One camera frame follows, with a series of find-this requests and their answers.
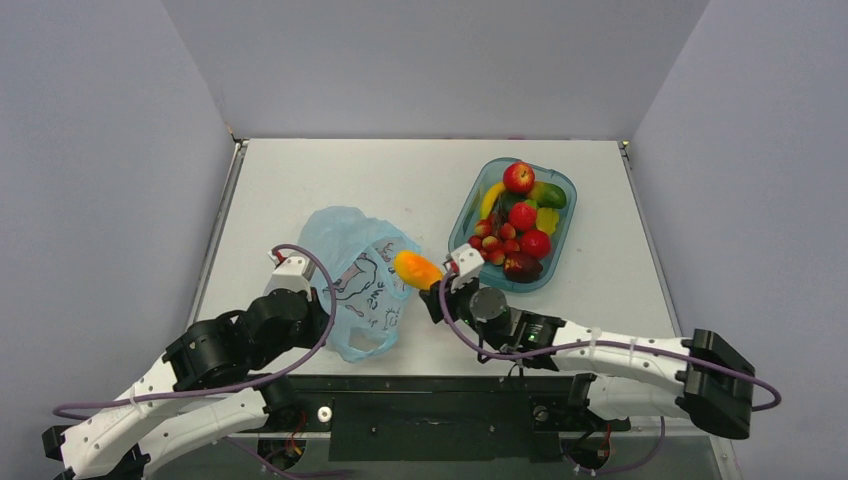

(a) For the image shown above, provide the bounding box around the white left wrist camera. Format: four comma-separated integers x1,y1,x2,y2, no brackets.
268,255,316,299

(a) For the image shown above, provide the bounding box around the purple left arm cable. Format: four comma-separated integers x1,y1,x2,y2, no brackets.
52,244,338,420

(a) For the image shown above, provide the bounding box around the green orange fake mango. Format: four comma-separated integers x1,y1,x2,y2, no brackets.
526,181,568,209

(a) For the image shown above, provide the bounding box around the dark red fake fruit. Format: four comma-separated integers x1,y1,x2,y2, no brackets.
503,252,543,284

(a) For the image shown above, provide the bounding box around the fake cherry bunch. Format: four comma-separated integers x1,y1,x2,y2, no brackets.
468,219,520,266

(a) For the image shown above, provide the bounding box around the yellow fake starfruit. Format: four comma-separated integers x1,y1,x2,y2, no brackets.
535,207,560,237

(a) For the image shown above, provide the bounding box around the red fake apple from bag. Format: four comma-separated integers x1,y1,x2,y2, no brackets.
502,161,536,195

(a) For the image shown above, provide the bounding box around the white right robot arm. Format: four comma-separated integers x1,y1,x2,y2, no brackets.
419,281,756,440

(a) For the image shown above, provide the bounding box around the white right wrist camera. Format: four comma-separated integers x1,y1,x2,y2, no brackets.
446,243,485,292

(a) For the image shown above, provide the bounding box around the orange yellow fake fruit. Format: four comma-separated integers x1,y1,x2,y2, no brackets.
393,250,444,291

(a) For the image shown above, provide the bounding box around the light blue plastic bag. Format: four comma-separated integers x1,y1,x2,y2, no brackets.
297,206,421,363

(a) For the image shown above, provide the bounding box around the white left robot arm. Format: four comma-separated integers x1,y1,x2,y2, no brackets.
41,287,337,479

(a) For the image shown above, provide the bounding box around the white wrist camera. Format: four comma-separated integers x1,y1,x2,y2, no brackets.
268,255,316,299
446,243,485,292

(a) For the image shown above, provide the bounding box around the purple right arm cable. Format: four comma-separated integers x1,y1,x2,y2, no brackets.
438,264,783,413

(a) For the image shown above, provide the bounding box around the yellow fake banana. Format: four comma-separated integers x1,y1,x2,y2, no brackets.
479,182,506,220

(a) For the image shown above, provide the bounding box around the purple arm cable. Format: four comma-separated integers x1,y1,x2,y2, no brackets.
438,264,783,413
52,244,338,420

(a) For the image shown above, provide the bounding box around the red fake strawberry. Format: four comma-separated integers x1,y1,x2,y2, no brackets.
508,202,537,232

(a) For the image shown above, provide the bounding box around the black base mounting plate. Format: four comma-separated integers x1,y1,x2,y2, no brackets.
253,374,656,463

